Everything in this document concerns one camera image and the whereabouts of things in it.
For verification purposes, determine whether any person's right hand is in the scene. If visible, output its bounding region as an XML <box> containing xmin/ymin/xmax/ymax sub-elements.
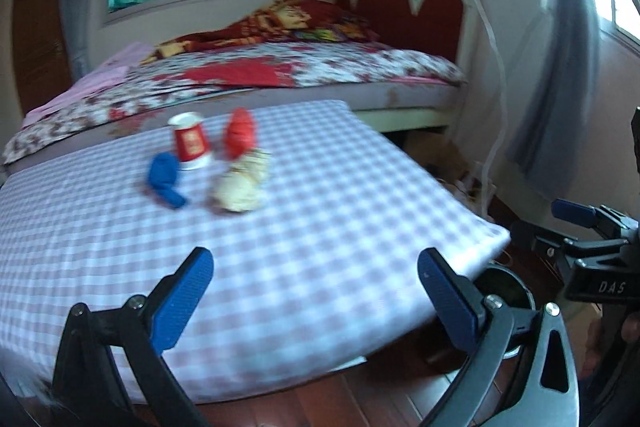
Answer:
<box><xmin>580</xmin><ymin>306</ymin><xmax>639</xmax><ymax>378</ymax></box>

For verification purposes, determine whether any grey curtain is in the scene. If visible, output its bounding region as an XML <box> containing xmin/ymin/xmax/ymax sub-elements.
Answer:
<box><xmin>508</xmin><ymin>0</ymin><xmax>600</xmax><ymax>200</ymax></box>

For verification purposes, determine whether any red paper cup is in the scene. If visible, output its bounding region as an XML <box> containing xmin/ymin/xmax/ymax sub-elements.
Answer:
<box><xmin>168</xmin><ymin>112</ymin><xmax>213</xmax><ymax>171</ymax></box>

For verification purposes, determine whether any pink checkered tablecloth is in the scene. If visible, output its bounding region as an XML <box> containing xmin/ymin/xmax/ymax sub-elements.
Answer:
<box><xmin>1</xmin><ymin>101</ymin><xmax>509</xmax><ymax>403</ymax></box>

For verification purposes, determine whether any bed with floral sheet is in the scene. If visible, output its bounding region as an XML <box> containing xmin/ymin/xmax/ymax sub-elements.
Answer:
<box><xmin>3</xmin><ymin>42</ymin><xmax>465</xmax><ymax>165</ymax></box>

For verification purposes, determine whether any red crumpled plastic bag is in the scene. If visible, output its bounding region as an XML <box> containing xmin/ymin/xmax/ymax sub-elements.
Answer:
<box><xmin>224</xmin><ymin>107</ymin><xmax>256</xmax><ymax>160</ymax></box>

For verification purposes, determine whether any pink folded sheet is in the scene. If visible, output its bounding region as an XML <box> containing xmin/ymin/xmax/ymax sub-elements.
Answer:
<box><xmin>22</xmin><ymin>42</ymin><xmax>153</xmax><ymax>129</ymax></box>

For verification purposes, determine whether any brown wooden door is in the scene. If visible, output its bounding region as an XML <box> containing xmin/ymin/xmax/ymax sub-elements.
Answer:
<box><xmin>12</xmin><ymin>0</ymin><xmax>72</xmax><ymax>113</ymax></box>

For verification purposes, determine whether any red heart headboard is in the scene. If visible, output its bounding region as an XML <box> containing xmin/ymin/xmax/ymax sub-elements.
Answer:
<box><xmin>334</xmin><ymin>0</ymin><xmax>478</xmax><ymax>70</ymax></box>

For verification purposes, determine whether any red patterned blanket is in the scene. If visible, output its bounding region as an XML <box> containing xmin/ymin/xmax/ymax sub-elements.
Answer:
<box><xmin>141</xmin><ymin>0</ymin><xmax>378</xmax><ymax>65</ymax></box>

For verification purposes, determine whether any white power cable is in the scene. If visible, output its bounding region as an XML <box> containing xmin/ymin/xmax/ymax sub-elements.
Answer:
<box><xmin>439</xmin><ymin>0</ymin><xmax>509</xmax><ymax>220</ymax></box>

